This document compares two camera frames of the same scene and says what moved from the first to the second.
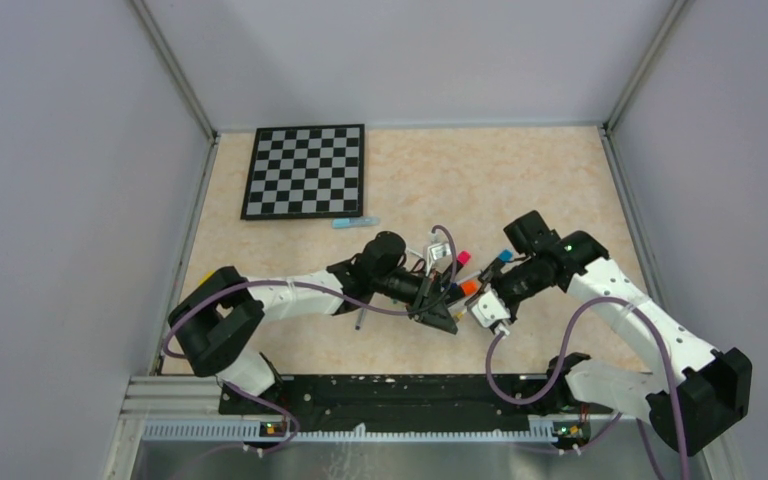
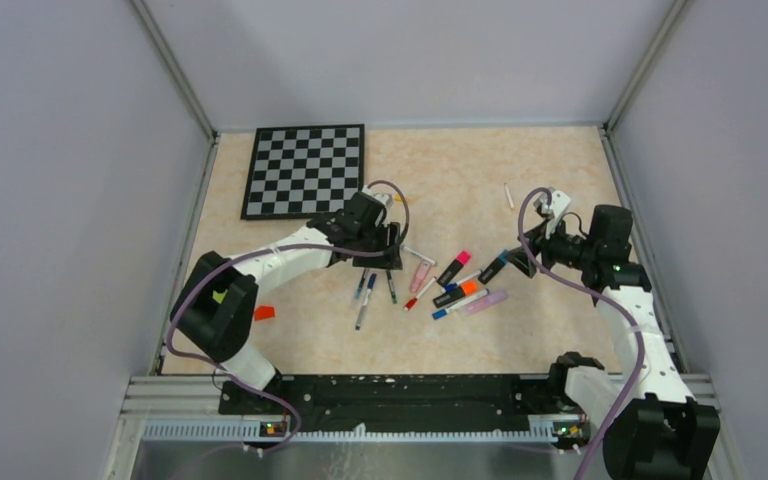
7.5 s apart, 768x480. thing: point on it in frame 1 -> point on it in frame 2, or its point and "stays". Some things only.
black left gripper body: (427, 291) -> (376, 240)
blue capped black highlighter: (504, 257) stays
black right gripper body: (513, 287) -> (540, 242)
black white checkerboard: (312, 171) stays
